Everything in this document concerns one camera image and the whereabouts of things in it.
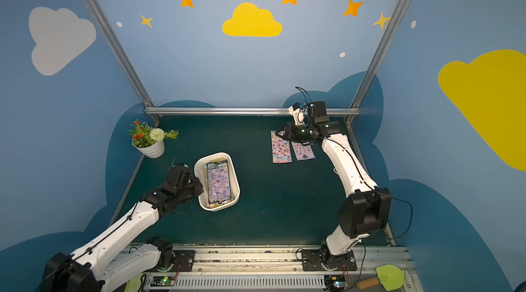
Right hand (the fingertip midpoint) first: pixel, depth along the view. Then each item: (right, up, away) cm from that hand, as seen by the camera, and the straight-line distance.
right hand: (283, 132), depth 81 cm
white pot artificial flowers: (-63, -4, +15) cm, 64 cm away
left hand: (-31, -22, +3) cm, 38 cm away
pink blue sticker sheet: (+1, -8, +27) cm, 29 cm away
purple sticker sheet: (-27, -22, +5) cm, 35 cm away
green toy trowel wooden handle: (+38, -53, -9) cm, 66 cm away
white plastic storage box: (-37, -17, +9) cm, 41 cm away
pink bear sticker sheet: (+13, -10, +27) cm, 31 cm away
